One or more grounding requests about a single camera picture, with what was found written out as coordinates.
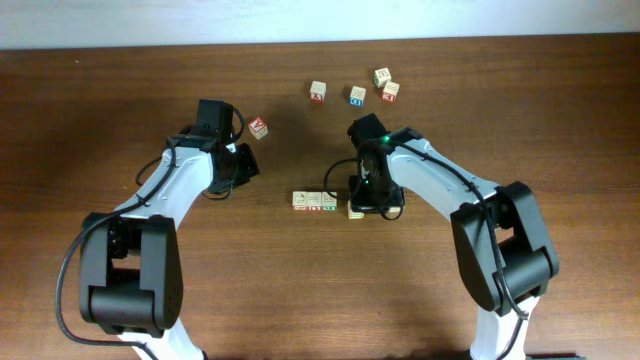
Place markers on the red edged picture block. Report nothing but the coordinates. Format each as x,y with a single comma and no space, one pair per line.
299,200

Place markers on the red letter A block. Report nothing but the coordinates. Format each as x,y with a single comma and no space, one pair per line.
258,128

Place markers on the blue edged wooden block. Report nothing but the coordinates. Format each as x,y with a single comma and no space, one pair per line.
357,96

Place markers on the red letter K block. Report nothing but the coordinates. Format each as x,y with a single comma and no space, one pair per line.
390,92

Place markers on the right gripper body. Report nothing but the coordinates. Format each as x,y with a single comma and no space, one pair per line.
370,196

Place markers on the plain top wooden block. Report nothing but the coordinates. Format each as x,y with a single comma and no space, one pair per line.
381,77

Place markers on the red letter X block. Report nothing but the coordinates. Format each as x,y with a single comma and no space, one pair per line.
317,91

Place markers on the red letter U block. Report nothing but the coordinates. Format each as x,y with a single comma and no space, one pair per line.
314,201

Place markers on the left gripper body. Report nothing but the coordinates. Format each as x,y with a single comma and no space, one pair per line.
242,166

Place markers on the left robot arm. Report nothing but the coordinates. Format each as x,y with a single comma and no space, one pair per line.
131,282

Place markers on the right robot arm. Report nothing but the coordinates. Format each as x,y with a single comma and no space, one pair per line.
504,252

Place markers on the yellow edged wooden block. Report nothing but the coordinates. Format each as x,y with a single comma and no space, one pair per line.
352,214

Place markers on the green edged wooden block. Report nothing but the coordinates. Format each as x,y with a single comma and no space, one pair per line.
329,201

